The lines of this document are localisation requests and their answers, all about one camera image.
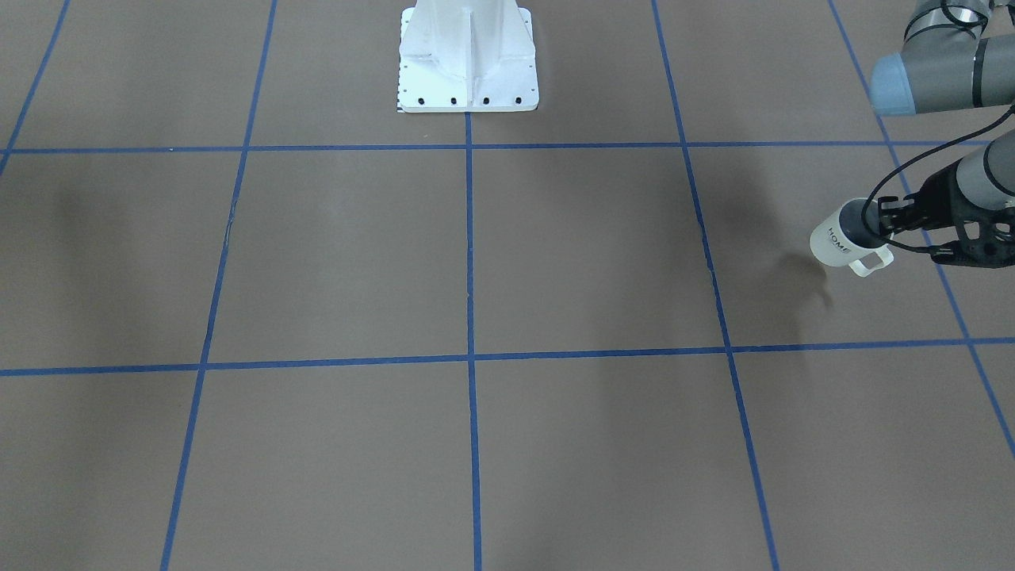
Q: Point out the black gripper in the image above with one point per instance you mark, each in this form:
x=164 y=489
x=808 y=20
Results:
x=940 y=193

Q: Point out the white mug with HOME text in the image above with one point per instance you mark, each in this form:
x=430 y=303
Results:
x=846 y=239

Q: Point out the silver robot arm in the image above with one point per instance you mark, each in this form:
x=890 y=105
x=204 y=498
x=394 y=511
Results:
x=948 y=61

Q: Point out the white camera stand pedestal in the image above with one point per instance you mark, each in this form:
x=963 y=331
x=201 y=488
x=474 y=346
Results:
x=467 y=57

